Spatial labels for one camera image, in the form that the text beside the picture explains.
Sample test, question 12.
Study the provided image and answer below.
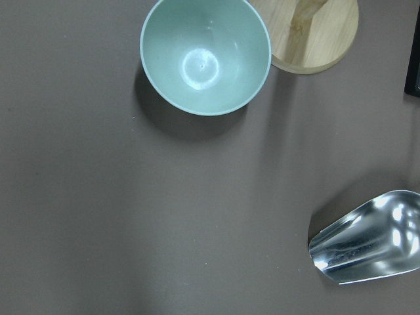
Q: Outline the dark framed tray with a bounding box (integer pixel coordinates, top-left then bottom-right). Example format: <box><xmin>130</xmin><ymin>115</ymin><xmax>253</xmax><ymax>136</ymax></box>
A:
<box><xmin>404</xmin><ymin>22</ymin><xmax>419</xmax><ymax>98</ymax></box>

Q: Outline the wooden cup tree stand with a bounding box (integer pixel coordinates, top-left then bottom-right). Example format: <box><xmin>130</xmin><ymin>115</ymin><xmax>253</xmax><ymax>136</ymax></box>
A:
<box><xmin>250</xmin><ymin>0</ymin><xmax>359</xmax><ymax>75</ymax></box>

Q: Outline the metal scoop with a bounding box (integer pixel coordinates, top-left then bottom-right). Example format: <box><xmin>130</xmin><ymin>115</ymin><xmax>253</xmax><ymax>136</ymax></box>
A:
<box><xmin>308</xmin><ymin>190</ymin><xmax>419</xmax><ymax>285</ymax></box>

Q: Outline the mint green bowl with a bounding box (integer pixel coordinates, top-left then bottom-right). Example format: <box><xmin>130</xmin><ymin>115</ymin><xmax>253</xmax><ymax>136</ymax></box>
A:
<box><xmin>139</xmin><ymin>1</ymin><xmax>272</xmax><ymax>116</ymax></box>

